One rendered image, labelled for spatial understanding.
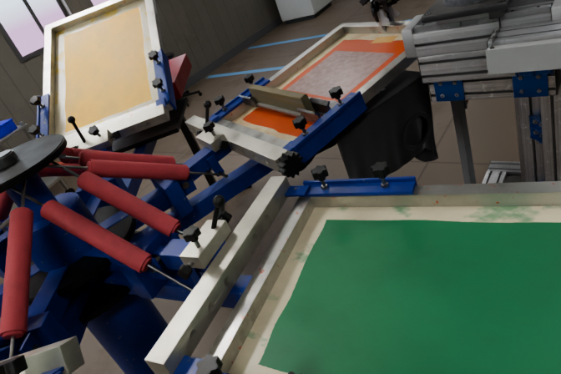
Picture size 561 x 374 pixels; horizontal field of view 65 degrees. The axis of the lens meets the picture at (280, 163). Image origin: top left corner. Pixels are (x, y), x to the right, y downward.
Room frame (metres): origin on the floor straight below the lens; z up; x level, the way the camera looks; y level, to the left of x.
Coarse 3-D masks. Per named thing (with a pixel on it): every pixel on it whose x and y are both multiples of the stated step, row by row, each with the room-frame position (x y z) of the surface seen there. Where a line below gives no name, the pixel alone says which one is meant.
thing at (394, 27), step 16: (336, 32) 1.97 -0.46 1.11; (352, 32) 1.94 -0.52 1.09; (368, 32) 1.85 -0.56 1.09; (384, 32) 1.76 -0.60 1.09; (400, 32) 1.69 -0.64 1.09; (320, 48) 1.92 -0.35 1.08; (288, 64) 1.88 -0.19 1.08; (304, 64) 1.88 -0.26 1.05; (400, 64) 1.39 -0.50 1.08; (272, 80) 1.81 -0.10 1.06; (384, 80) 1.35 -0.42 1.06; (368, 96) 1.32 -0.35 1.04; (240, 112) 1.73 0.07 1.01; (240, 128) 1.52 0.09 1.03
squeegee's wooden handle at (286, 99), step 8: (256, 88) 1.62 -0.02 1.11; (264, 88) 1.58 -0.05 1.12; (272, 88) 1.54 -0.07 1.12; (256, 96) 1.64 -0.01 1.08; (264, 96) 1.58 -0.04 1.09; (272, 96) 1.52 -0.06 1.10; (280, 96) 1.46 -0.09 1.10; (288, 96) 1.42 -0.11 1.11; (296, 96) 1.38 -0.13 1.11; (304, 96) 1.36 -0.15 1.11; (272, 104) 1.55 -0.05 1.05; (280, 104) 1.49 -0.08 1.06; (288, 104) 1.44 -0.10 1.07; (296, 104) 1.39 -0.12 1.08; (304, 104) 1.35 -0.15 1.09
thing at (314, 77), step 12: (336, 48) 1.87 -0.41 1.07; (348, 48) 1.81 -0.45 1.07; (360, 48) 1.74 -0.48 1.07; (324, 60) 1.82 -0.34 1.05; (336, 60) 1.75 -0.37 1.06; (348, 60) 1.69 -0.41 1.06; (312, 72) 1.76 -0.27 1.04; (324, 72) 1.70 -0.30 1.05; (336, 72) 1.65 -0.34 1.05; (288, 84) 1.77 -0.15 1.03; (300, 84) 1.71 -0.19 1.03; (312, 84) 1.65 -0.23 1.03; (264, 108) 1.67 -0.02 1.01; (252, 120) 1.61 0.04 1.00; (264, 120) 1.56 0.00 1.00; (276, 120) 1.51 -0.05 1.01
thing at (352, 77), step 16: (368, 48) 1.70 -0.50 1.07; (384, 48) 1.63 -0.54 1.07; (400, 48) 1.56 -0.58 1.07; (352, 64) 1.64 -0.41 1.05; (368, 64) 1.57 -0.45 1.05; (384, 64) 1.50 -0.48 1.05; (336, 80) 1.58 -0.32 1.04; (352, 80) 1.51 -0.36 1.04; (368, 80) 1.45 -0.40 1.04; (320, 96) 1.52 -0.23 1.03; (272, 128) 1.47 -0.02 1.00; (288, 128) 1.41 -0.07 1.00
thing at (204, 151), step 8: (200, 152) 1.38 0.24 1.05; (208, 152) 1.35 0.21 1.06; (216, 152) 1.36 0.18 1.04; (224, 152) 1.37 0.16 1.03; (192, 160) 1.36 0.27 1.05; (200, 160) 1.34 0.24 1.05; (192, 168) 1.32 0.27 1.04; (200, 168) 1.33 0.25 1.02; (208, 168) 1.34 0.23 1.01; (192, 176) 1.31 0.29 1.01
